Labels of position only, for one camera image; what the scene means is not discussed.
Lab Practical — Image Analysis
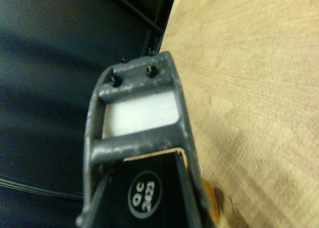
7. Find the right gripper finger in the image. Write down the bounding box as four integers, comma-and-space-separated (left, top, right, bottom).
76, 51, 215, 228

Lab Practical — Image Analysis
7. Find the orange plush toy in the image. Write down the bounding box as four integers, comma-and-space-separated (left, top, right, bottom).
200, 177, 222, 228

